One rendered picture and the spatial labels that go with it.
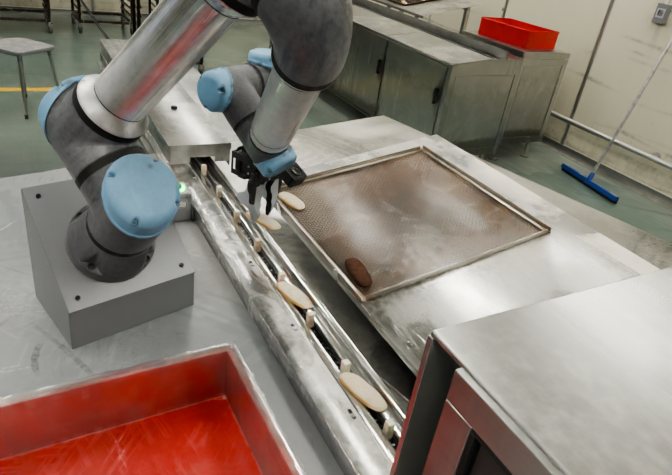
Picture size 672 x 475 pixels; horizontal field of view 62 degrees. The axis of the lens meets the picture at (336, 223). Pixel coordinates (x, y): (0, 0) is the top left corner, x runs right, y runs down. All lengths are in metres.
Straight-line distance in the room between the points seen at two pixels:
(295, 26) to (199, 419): 0.60
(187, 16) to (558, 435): 0.64
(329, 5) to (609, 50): 4.52
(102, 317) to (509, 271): 0.79
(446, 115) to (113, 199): 3.25
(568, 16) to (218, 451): 4.90
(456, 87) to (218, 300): 2.97
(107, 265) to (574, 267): 0.91
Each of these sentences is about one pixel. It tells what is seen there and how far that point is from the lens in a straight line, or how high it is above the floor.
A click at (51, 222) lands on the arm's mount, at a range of 1.09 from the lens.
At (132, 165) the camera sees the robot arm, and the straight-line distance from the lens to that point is 0.90.
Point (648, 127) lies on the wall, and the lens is 4.90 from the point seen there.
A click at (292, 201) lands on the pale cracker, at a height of 0.90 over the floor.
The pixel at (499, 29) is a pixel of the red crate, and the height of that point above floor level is 0.95.
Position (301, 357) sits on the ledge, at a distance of 1.00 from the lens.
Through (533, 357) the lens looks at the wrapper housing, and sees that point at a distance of 0.40.
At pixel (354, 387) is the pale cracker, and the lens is 0.97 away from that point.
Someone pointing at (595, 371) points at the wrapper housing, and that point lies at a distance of 0.41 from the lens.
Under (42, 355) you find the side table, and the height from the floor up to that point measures 0.82.
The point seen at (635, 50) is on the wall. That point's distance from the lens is 4.99.
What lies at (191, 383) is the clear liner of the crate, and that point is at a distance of 0.93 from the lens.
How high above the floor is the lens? 1.53
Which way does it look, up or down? 28 degrees down
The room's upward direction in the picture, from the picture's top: 9 degrees clockwise
